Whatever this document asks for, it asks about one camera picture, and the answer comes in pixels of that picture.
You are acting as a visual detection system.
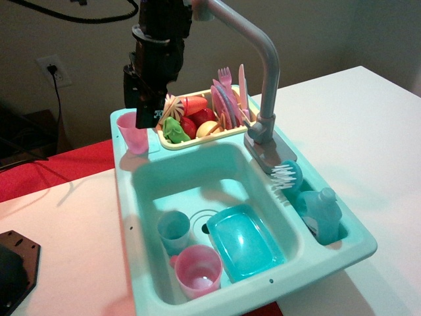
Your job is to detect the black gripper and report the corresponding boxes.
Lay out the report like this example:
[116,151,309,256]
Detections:
[123,24,184,129]

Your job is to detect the small pink cup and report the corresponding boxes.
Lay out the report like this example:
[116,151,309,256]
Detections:
[116,111,149,155]

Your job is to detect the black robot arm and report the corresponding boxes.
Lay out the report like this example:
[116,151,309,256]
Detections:
[123,1,192,129]

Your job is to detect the blue cup in sink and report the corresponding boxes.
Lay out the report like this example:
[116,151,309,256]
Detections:
[157,211,190,256]

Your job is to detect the mint green toy sink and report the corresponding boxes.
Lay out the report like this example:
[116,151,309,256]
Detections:
[111,111,377,315]

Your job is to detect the pink mug in sink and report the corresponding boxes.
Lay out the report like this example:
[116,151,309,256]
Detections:
[169,244,223,300]

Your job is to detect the purple striped toy onion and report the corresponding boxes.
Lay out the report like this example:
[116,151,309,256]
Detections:
[159,94,185,125]

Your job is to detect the green toy vegetable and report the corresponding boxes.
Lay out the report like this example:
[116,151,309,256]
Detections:
[162,117,191,144]

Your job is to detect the orange red toy carrot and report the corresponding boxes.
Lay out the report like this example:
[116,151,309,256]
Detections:
[180,96,208,117]

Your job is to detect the red toy apple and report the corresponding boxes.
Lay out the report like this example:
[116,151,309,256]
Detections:
[180,108,216,140]

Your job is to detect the yellow toy fruit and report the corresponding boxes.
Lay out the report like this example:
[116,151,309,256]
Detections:
[196,120,224,138]

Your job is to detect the pink toy fork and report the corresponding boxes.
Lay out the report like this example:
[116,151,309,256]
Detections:
[218,67,237,106]

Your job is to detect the pink toy plates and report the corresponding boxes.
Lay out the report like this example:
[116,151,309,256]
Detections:
[210,79,243,130]

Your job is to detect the red cloth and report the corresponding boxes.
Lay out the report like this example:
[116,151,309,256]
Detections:
[1,140,114,202]

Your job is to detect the pink toy knife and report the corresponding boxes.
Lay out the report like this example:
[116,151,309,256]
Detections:
[238,64,248,110]

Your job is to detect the cream dish rack basket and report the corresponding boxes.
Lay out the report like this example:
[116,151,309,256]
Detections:
[156,85,260,150]

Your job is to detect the grey toy faucet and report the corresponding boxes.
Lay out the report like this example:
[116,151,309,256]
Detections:
[191,1,297,174]

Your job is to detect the teal dish brush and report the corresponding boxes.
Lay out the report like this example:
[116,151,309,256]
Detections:
[270,160,303,192]

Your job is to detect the teal rectangular tray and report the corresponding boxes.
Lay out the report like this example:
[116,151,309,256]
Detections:
[207,204,286,283]

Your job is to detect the blue toy soap bottle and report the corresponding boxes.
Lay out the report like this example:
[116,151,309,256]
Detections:
[295,188,342,246]

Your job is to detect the white wall outlet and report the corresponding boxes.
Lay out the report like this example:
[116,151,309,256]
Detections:
[36,54,72,88]

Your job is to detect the black power cord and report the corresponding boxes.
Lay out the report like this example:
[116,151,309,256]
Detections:
[47,65,62,155]

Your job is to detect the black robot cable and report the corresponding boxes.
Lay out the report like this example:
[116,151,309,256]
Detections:
[19,0,139,24]

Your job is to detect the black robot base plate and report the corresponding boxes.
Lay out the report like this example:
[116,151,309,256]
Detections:
[1,230,41,315]

